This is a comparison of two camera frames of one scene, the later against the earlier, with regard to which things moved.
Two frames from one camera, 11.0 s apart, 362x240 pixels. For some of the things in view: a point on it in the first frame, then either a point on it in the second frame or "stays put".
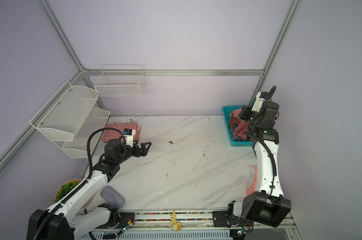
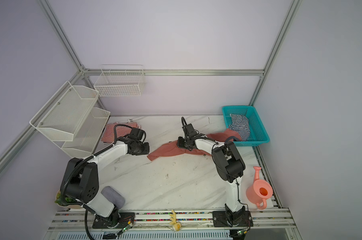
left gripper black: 143,151 stays put
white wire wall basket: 120,80 stays put
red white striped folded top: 113,131 stays put
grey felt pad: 112,198 stays put
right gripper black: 242,116 -> 180,139
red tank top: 242,129 -> 173,148
